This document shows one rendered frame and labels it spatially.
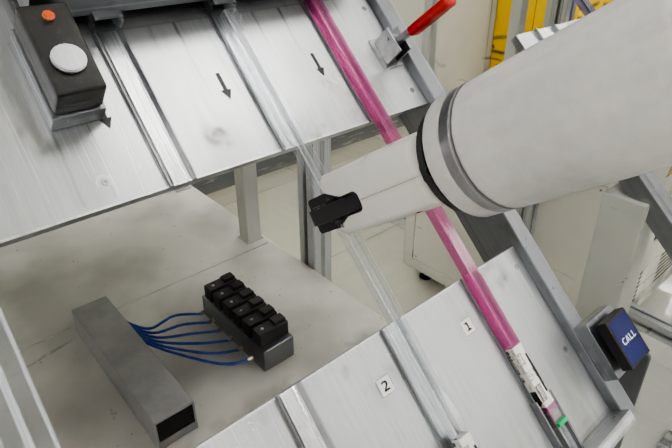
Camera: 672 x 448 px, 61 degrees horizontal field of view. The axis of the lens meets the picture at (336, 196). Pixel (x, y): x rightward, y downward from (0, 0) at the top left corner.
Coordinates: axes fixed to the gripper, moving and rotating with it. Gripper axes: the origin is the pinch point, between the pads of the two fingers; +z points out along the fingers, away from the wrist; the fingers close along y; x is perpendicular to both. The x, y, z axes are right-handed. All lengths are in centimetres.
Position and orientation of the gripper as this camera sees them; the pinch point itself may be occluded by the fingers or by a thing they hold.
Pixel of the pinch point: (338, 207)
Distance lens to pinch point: 49.7
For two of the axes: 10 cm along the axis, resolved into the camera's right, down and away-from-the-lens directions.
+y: -7.5, 3.1, -5.8
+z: -5.3, 2.4, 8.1
